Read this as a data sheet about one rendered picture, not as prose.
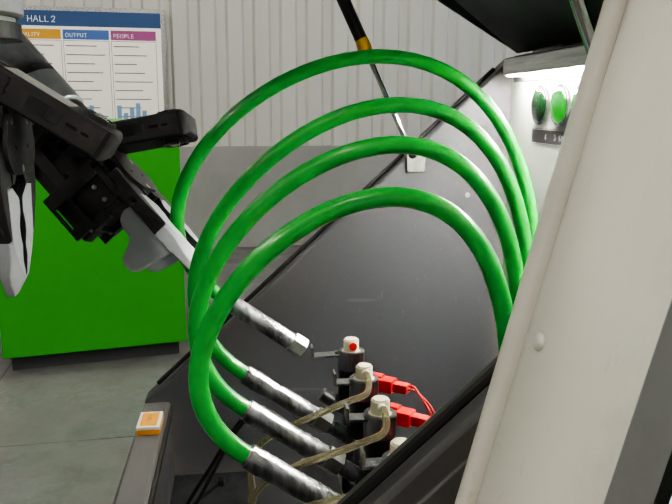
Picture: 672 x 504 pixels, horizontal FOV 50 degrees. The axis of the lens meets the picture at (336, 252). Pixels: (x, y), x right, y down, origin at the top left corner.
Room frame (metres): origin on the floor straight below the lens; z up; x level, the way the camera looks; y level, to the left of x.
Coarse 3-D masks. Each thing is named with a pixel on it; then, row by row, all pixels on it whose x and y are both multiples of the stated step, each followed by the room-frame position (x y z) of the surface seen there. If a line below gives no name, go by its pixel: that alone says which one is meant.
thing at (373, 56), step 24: (288, 72) 0.72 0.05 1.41; (312, 72) 0.72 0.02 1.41; (432, 72) 0.74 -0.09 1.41; (456, 72) 0.74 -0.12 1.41; (264, 96) 0.71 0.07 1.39; (480, 96) 0.74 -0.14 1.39; (504, 120) 0.74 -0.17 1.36; (504, 144) 0.75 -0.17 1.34; (192, 168) 0.70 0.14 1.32; (528, 192) 0.74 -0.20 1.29; (528, 216) 0.75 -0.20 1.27; (216, 288) 0.71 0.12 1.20
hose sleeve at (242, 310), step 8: (240, 304) 0.71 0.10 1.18; (248, 304) 0.71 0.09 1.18; (232, 312) 0.71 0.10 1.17; (240, 312) 0.71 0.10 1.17; (248, 312) 0.71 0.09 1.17; (256, 312) 0.71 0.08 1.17; (248, 320) 0.71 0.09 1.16; (256, 320) 0.71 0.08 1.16; (264, 320) 0.71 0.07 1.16; (272, 320) 0.72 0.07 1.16; (256, 328) 0.71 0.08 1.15; (264, 328) 0.71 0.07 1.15; (272, 328) 0.71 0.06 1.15; (280, 328) 0.71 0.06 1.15; (272, 336) 0.71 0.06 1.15; (280, 336) 0.71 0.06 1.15; (288, 336) 0.71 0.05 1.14; (280, 344) 0.72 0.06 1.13; (288, 344) 0.71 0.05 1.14
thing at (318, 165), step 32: (320, 160) 0.56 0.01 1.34; (352, 160) 0.56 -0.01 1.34; (448, 160) 0.57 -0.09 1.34; (288, 192) 0.55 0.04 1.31; (480, 192) 0.57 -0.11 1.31; (224, 256) 0.55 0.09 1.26; (512, 256) 0.58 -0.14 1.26; (512, 288) 0.58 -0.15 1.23; (192, 320) 0.54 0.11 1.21; (224, 384) 0.55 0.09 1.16; (256, 416) 0.55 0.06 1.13; (320, 448) 0.56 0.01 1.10
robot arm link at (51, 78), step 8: (32, 72) 0.73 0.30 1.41; (40, 72) 0.73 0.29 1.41; (48, 72) 0.74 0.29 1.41; (56, 72) 0.75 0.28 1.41; (40, 80) 0.72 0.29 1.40; (48, 80) 0.73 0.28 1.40; (56, 80) 0.74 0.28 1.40; (64, 80) 0.75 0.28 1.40; (56, 88) 0.73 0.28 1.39; (64, 88) 0.73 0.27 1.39; (72, 88) 0.75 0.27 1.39; (64, 96) 0.73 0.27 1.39; (72, 96) 0.74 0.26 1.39
